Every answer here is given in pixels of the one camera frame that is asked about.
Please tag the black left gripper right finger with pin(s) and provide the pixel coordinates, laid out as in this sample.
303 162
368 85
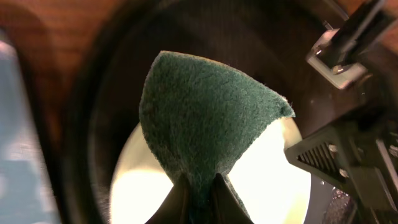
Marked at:
225 209

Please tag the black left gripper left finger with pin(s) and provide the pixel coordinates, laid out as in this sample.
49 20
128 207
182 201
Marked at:
174 209

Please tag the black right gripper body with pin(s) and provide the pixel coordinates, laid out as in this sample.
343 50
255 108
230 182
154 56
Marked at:
366 115

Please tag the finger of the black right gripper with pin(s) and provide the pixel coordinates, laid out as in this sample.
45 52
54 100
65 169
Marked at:
324 154

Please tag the mint plate top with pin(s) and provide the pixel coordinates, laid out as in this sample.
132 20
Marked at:
272 190

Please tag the green yellow scrub sponge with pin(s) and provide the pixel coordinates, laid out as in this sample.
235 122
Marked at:
199 116

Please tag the round black tray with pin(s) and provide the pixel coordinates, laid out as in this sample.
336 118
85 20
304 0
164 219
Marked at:
268 40

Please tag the black tub of soapy water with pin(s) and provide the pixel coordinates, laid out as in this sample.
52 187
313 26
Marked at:
26 191

